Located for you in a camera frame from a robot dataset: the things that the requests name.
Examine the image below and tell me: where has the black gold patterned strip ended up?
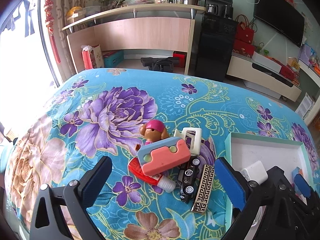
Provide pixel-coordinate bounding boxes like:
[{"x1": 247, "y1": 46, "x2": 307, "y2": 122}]
[{"x1": 191, "y1": 164, "x2": 214, "y2": 213}]

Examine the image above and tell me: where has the black toy car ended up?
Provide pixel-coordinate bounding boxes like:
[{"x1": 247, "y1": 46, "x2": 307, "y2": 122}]
[{"x1": 177, "y1": 157, "x2": 201, "y2": 204}]

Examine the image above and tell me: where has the red glue bottle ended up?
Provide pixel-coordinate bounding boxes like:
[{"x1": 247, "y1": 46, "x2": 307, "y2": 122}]
[{"x1": 128, "y1": 157, "x2": 176, "y2": 193}]

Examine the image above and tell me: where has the blue pink plastic case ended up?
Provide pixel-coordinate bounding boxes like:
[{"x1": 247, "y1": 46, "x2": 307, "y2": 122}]
[{"x1": 137, "y1": 137, "x2": 191, "y2": 176}]

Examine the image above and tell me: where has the brown pink puppy toy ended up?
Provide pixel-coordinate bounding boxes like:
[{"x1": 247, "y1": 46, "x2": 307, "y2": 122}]
[{"x1": 139, "y1": 119, "x2": 169, "y2": 145}]

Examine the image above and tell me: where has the small blue orange box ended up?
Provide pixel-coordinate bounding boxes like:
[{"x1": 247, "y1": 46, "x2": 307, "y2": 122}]
[{"x1": 292, "y1": 167, "x2": 303, "y2": 196}]

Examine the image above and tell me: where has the white charger block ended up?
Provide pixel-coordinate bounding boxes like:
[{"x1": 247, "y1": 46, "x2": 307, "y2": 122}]
[{"x1": 240, "y1": 161, "x2": 268, "y2": 185}]

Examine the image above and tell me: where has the white tray with green rim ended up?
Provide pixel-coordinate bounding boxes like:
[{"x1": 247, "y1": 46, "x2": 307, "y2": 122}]
[{"x1": 224, "y1": 132, "x2": 316, "y2": 233}]

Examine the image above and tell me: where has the cream tv stand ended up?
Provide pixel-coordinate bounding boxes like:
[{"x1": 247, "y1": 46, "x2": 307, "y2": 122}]
[{"x1": 227, "y1": 53, "x2": 302, "y2": 102}]

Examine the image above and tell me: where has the red gift bag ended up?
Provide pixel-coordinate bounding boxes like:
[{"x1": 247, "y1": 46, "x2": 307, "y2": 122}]
[{"x1": 233, "y1": 14, "x2": 255, "y2": 58}]

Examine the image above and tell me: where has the black cabinet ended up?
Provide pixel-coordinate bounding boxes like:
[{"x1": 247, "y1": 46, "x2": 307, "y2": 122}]
[{"x1": 195, "y1": 13, "x2": 238, "y2": 82}]

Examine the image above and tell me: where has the red white paper bag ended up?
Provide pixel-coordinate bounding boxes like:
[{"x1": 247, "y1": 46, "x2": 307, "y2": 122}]
[{"x1": 81, "y1": 45, "x2": 104, "y2": 70}]

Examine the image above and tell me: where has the teal storage box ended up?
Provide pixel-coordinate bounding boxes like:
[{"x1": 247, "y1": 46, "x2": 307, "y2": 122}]
[{"x1": 102, "y1": 50, "x2": 124, "y2": 68}]

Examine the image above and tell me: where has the black coffee machine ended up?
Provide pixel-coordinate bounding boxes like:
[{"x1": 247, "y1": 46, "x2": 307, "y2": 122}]
[{"x1": 205, "y1": 0, "x2": 233, "y2": 20}]

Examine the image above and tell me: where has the wooden curved desk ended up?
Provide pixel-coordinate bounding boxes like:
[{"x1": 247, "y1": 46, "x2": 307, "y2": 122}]
[{"x1": 63, "y1": 3, "x2": 206, "y2": 74}]

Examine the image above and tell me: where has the red hanging knot ornament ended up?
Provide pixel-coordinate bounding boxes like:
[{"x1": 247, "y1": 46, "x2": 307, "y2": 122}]
[{"x1": 44, "y1": 0, "x2": 61, "y2": 64}]

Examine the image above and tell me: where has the wall mounted television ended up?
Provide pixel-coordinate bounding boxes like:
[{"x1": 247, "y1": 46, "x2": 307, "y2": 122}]
[{"x1": 253, "y1": 0, "x2": 305, "y2": 47}]

